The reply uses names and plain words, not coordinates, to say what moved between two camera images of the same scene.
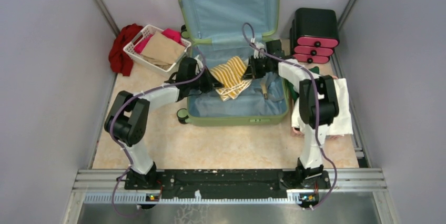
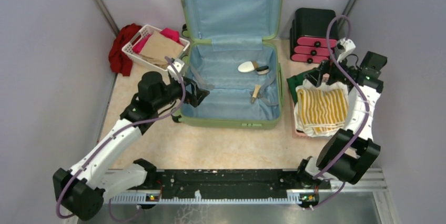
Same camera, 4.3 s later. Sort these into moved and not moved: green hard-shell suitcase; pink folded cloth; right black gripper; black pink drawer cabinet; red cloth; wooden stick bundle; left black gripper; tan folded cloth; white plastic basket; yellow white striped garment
Moved: right black gripper; wooden stick bundle; yellow white striped garment; left black gripper
Not moved: pink folded cloth; red cloth; black pink drawer cabinet; tan folded cloth; white plastic basket; green hard-shell suitcase
